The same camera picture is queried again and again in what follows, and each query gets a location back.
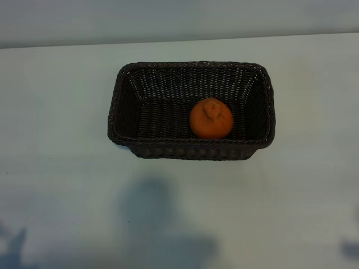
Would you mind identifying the dark brown woven basket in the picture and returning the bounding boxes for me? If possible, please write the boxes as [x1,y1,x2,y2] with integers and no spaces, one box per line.
[107,60,277,161]

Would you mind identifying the orange fruit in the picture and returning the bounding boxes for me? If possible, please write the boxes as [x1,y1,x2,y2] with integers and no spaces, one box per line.
[188,97,234,140]

